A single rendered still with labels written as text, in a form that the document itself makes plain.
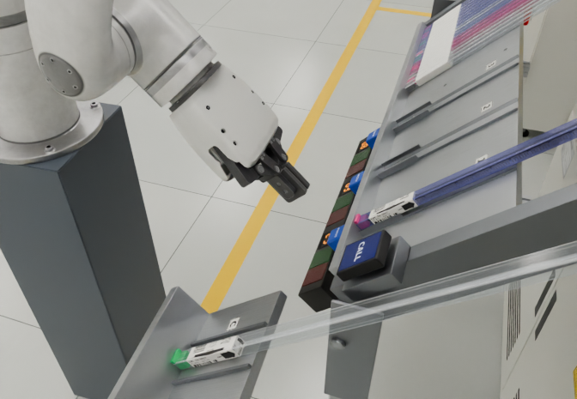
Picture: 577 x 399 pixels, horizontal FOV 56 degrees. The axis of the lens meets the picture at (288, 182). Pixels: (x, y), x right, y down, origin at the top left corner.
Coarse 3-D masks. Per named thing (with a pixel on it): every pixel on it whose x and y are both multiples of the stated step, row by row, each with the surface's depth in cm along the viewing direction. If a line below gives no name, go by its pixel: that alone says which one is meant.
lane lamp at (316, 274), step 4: (324, 264) 66; (316, 268) 67; (320, 268) 66; (324, 268) 66; (308, 272) 68; (312, 272) 67; (316, 272) 66; (320, 272) 66; (324, 272) 65; (308, 276) 67; (312, 276) 66; (316, 276) 66; (320, 276) 65; (304, 280) 67; (308, 280) 66; (312, 280) 66; (316, 280) 65; (304, 284) 66; (308, 284) 66
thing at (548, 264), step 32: (544, 256) 30; (576, 256) 29; (416, 288) 35; (448, 288) 33; (480, 288) 32; (512, 288) 31; (320, 320) 39; (352, 320) 37; (384, 320) 36; (256, 352) 44
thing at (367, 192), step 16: (416, 32) 102; (416, 48) 97; (400, 80) 88; (400, 96) 84; (400, 112) 82; (384, 128) 77; (384, 144) 75; (368, 160) 72; (384, 160) 73; (368, 176) 69; (368, 192) 67; (352, 208) 65; (368, 208) 66; (352, 224) 62; (352, 240) 61; (336, 256) 59; (336, 272) 58
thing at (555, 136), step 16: (560, 128) 48; (576, 128) 47; (528, 144) 50; (544, 144) 49; (560, 144) 48; (496, 160) 52; (512, 160) 51; (448, 176) 56; (464, 176) 54; (480, 176) 53; (416, 192) 58; (432, 192) 56; (448, 192) 55; (368, 224) 62
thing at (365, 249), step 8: (360, 240) 52; (368, 240) 51; (376, 240) 50; (352, 248) 52; (360, 248) 51; (368, 248) 50; (376, 248) 49; (344, 256) 52; (352, 256) 51; (360, 256) 50; (368, 256) 49; (344, 264) 51; (352, 264) 50
